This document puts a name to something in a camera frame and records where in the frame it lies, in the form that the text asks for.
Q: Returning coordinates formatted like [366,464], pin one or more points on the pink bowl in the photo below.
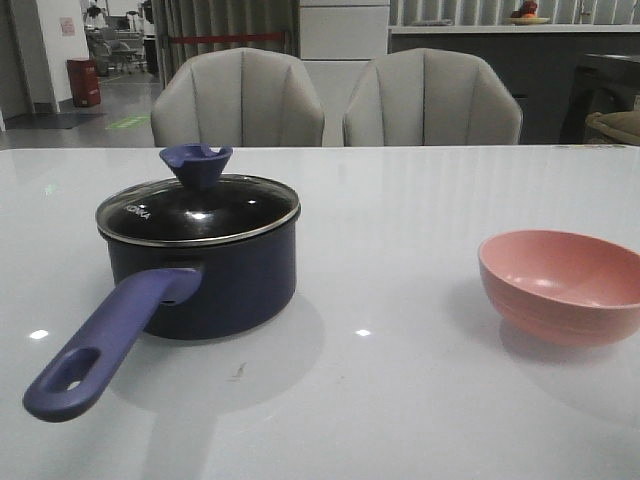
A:
[561,287]

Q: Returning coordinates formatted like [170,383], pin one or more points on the olive cushion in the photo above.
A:
[613,128]

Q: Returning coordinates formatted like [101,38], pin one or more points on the beige chair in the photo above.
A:
[242,97]
[430,97]

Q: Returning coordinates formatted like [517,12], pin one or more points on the white cabinet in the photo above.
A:
[336,40]

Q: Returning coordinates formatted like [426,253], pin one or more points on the dark grey counter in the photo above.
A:
[536,63]

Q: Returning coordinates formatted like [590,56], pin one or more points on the fruit plate on counter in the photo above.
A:
[526,14]

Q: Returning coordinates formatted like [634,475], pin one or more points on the left beige chair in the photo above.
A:
[242,97]

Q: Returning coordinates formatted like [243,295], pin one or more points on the glass lid blue knob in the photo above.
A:
[199,206]

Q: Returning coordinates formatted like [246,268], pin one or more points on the dark blue saucepan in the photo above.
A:
[184,293]

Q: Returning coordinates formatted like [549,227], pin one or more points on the right beige chair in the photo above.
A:
[430,97]

